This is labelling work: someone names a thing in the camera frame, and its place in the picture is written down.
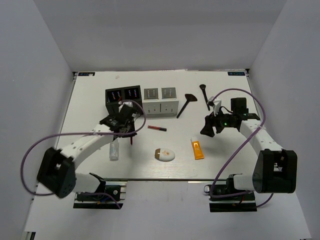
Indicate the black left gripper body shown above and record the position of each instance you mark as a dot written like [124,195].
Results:
[130,127]

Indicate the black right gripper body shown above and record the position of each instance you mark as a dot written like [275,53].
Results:
[225,120]

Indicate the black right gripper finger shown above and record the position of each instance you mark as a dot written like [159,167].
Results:
[208,130]
[219,128]

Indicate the clear plastic bottle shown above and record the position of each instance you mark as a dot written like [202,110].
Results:
[114,150]

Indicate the orange sunscreen tube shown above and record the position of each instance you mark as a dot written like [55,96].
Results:
[198,153]

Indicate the black round makeup brush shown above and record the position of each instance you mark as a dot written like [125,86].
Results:
[203,89]

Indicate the white egg-shaped sunscreen bottle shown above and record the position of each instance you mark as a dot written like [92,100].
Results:
[164,155]

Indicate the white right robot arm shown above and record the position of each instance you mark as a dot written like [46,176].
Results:
[275,170]

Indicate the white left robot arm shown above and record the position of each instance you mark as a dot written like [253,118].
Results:
[57,171]

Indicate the black fan makeup brush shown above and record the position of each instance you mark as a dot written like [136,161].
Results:
[189,98]

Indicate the black slotted organizer box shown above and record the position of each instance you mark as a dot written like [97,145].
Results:
[115,95]

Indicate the white slotted organizer box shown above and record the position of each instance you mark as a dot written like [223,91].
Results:
[160,102]

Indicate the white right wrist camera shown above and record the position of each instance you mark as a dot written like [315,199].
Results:
[215,103]

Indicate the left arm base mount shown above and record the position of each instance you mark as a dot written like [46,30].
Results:
[111,196]

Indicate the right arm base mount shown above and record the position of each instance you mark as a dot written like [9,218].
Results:
[234,204]

